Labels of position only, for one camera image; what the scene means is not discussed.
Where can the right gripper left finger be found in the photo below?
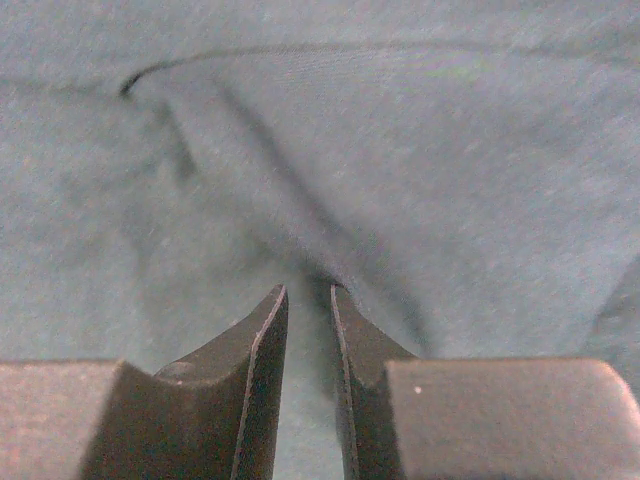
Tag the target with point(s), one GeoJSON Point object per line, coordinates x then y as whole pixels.
{"type": "Point", "coordinates": [212, 414]}

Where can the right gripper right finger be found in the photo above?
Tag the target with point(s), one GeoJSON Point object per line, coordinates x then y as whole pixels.
{"type": "Point", "coordinates": [402, 417]}

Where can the black t shirt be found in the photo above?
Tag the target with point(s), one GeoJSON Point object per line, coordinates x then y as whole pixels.
{"type": "Point", "coordinates": [469, 170]}

